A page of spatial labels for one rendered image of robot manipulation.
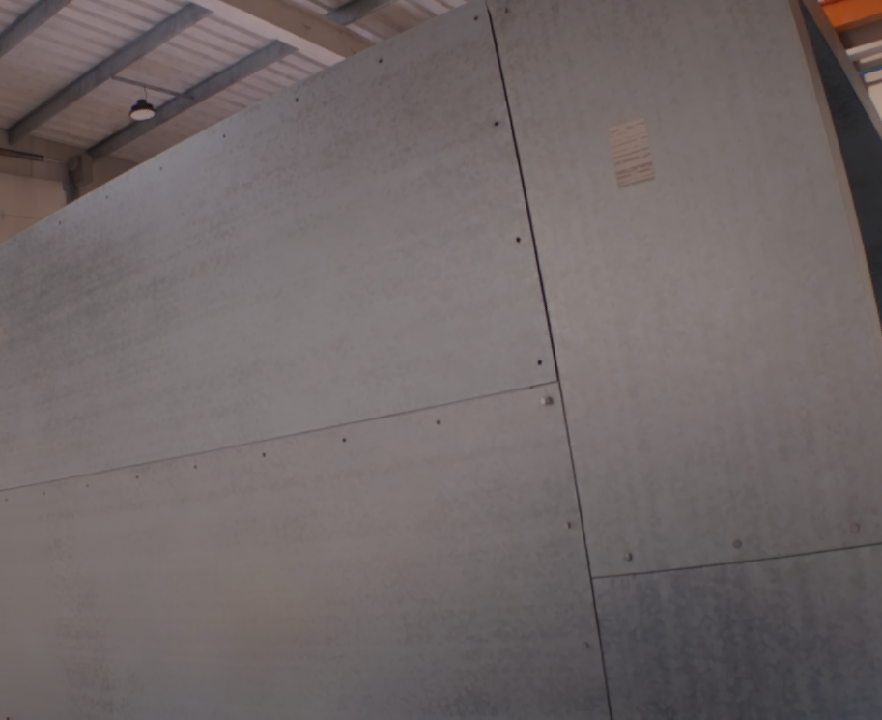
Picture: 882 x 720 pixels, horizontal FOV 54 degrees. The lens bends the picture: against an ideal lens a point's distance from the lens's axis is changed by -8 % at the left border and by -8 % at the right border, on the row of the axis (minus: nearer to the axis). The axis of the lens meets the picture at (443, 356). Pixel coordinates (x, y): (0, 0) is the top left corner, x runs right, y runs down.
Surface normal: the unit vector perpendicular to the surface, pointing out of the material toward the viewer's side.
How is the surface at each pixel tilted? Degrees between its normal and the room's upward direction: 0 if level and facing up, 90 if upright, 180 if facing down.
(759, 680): 90
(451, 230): 90
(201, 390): 90
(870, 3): 90
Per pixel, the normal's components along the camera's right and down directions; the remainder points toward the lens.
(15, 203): 0.82, -0.19
